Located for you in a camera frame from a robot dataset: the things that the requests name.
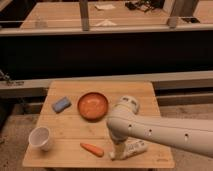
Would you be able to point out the wooden table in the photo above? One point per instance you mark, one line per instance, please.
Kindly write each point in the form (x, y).
(69, 129)

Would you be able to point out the blue sponge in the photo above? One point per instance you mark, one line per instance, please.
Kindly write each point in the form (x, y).
(61, 104)

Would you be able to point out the orange round bowl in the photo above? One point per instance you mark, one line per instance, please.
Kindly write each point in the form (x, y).
(93, 106)

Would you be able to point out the folded white paper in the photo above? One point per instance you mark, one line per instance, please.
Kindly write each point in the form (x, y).
(106, 22)

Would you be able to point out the grey metal post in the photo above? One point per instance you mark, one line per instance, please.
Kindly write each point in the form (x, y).
(84, 13)
(183, 9)

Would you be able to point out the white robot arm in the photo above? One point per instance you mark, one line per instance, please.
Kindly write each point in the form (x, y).
(191, 135)

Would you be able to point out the white plastic bottle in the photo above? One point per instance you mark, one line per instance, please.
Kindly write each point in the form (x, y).
(128, 149)

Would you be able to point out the white paper cup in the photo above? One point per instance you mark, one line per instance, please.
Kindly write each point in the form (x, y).
(41, 138)

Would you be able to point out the grey metal post right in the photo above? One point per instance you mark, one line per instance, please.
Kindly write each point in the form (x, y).
(183, 9)

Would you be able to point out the white paper sheet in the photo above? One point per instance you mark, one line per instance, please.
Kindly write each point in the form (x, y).
(105, 7)

